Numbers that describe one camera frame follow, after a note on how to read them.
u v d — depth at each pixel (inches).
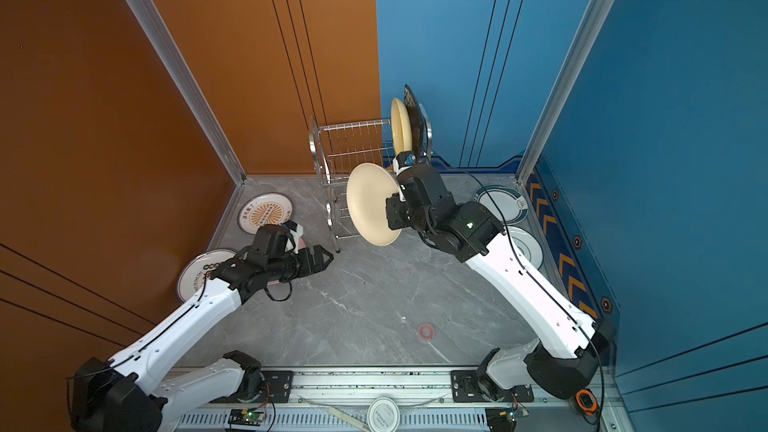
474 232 16.2
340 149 35.2
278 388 28.8
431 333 32.1
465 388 28.5
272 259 24.5
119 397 14.9
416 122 28.8
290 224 29.1
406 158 21.4
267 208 43.1
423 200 18.1
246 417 27.8
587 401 27.1
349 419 27.4
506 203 45.1
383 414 25.5
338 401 28.5
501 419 27.6
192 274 36.7
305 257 27.7
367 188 28.3
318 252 28.5
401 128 28.5
